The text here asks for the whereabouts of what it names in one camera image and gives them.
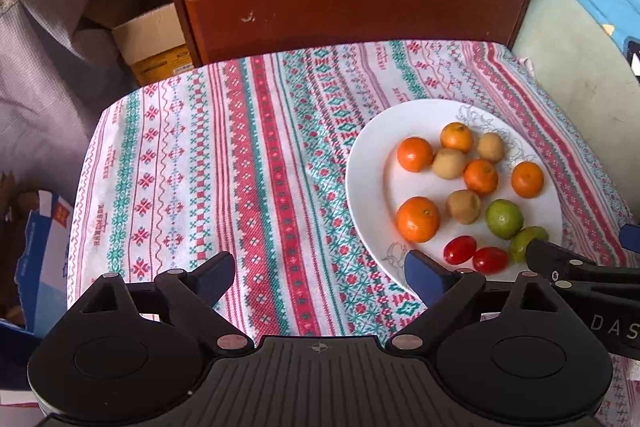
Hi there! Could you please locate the blue white cardboard carton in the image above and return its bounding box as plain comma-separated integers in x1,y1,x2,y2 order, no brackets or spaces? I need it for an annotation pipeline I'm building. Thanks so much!
14,191,77,339

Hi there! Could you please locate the green round fruit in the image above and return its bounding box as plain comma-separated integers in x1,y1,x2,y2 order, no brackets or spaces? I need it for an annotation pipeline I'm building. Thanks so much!
485,199,525,240
509,226,549,263

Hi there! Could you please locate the dark blue box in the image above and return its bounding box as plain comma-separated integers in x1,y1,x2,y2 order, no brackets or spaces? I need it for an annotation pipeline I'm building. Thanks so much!
0,319,47,392

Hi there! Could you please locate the brown cardboard box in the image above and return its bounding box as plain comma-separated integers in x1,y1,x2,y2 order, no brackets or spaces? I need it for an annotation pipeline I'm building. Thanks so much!
81,0,147,30

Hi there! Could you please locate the grey cloth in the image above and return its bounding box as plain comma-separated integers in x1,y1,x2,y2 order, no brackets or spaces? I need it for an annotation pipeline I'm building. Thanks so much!
0,0,142,192

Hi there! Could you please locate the red green patterned tablecloth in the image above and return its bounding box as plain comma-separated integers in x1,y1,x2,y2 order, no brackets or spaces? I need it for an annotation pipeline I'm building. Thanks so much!
66,39,640,427

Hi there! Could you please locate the white plate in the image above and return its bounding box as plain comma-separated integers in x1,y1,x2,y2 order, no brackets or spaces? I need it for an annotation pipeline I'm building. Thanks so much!
345,99,565,303

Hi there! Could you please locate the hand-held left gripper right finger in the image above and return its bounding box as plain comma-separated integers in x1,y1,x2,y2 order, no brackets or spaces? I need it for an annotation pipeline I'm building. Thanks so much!
385,249,562,356

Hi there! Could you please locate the open white cardboard box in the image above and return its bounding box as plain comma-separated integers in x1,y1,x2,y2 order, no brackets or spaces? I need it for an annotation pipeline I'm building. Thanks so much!
111,2,197,86

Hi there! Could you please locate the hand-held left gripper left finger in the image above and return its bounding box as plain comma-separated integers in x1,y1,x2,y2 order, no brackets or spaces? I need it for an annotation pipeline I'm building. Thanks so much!
80,251,256,356

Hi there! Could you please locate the pale green sofa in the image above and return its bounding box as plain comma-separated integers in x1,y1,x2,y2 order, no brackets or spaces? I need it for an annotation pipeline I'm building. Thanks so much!
512,0,640,208

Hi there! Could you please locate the small brown round fruit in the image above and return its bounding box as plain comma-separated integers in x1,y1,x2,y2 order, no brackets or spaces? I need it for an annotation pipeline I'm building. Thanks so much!
445,189,482,225
431,148,467,180
476,132,504,163

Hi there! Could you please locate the small orange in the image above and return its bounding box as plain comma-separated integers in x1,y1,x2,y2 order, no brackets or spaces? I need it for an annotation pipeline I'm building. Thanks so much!
396,136,434,173
395,196,442,244
440,122,474,154
463,158,499,196
510,161,545,199

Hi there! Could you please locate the red cherry tomato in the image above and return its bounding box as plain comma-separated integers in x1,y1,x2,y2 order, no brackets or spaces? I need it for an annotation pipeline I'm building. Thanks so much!
443,235,477,266
472,246,510,275

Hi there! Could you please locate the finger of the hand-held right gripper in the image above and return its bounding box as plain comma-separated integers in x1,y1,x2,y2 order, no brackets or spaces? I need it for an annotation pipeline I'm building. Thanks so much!
525,238,640,303
619,222,640,254

